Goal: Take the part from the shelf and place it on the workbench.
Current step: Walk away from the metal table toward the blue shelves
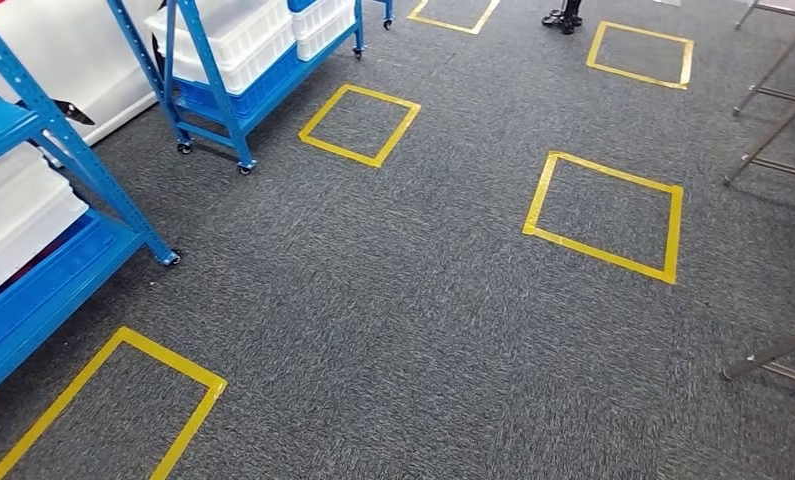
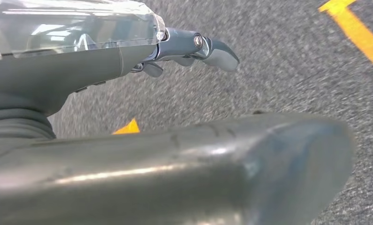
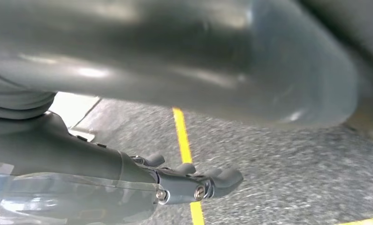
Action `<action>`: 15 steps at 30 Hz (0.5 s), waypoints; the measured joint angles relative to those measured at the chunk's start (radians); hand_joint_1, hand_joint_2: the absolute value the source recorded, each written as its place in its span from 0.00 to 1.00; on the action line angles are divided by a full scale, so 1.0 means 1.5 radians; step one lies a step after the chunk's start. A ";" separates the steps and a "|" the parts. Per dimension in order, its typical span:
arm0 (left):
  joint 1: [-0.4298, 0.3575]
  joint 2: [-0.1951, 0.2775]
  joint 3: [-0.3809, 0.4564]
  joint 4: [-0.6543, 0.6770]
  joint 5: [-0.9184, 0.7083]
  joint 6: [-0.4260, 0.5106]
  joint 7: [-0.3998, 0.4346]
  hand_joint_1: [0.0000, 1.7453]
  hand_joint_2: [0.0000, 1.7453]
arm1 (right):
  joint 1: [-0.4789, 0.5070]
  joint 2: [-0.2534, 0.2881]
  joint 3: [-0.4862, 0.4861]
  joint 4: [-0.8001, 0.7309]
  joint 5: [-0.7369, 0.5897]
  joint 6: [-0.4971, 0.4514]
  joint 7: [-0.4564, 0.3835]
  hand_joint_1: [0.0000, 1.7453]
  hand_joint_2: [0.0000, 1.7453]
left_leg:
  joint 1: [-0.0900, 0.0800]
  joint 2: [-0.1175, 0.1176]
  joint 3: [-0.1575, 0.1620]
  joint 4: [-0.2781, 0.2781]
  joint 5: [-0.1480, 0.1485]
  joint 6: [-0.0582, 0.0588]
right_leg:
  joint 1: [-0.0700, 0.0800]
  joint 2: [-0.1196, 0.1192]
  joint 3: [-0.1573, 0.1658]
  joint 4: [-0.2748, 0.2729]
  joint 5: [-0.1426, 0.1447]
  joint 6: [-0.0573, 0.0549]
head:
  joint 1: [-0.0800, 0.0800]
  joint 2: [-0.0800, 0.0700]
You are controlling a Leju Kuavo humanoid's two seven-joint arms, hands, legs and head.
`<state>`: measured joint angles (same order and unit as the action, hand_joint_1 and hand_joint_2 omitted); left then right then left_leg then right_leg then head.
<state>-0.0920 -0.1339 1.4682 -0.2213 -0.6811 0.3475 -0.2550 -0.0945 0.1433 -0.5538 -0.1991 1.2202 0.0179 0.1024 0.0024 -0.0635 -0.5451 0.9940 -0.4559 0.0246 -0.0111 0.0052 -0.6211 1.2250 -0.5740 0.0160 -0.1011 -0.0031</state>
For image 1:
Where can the blue plastic crate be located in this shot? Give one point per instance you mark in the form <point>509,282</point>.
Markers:
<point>264,93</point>
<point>39,298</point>
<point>301,4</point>

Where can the yellow tape floor square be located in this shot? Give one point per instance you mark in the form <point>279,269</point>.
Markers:
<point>596,254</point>
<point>172,359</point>

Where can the white plastic crate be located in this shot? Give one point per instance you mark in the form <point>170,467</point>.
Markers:
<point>321,16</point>
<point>327,45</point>
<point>251,40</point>
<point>13,218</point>

